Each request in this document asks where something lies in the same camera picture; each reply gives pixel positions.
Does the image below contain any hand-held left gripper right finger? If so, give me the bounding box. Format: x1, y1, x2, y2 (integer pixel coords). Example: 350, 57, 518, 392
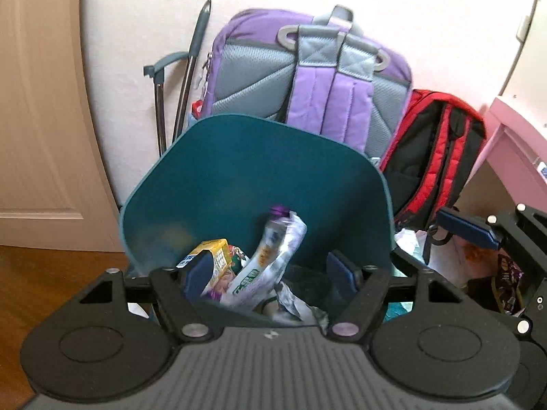
325, 250, 464, 344

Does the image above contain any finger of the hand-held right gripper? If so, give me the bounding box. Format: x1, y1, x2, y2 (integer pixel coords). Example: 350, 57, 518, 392
390, 245, 433, 277
437, 204, 547, 266

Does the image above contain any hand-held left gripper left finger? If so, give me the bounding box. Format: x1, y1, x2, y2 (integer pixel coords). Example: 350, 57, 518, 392
79, 251, 214, 344

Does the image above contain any purple cartoon print wrapper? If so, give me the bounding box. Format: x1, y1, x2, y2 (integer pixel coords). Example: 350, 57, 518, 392
205, 245, 251, 305

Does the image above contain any yellow white drink carton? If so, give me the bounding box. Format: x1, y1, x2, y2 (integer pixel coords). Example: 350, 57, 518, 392
177, 239, 234, 295

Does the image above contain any silver wrapper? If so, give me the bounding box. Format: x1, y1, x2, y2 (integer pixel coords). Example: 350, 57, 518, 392
261, 282, 330, 334

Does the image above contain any green white snack bag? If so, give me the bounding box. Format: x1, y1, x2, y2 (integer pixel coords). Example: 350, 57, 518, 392
231, 205, 308, 308

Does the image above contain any teal plastic bin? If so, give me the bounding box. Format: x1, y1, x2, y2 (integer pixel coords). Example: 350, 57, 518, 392
119, 113, 396, 329

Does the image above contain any dark purple snack bag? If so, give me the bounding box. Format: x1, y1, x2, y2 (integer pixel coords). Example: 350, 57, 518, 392
491, 254, 525, 314

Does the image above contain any white plastic bag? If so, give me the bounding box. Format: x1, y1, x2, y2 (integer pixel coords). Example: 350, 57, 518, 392
395, 228, 496, 288

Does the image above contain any red black backpack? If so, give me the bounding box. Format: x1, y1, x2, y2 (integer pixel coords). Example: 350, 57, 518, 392
378, 89, 488, 240

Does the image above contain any pink desk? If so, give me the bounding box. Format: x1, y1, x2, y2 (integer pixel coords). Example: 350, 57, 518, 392
483, 96, 547, 180

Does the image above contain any white bookshelf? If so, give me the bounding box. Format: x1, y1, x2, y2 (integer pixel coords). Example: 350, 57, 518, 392
498, 0, 547, 129

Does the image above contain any purple grey backpack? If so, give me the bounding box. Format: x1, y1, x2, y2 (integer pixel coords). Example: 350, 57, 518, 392
199, 5, 413, 156

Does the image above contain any light wooden door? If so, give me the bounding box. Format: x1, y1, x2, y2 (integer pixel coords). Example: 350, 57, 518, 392
0, 0, 124, 252

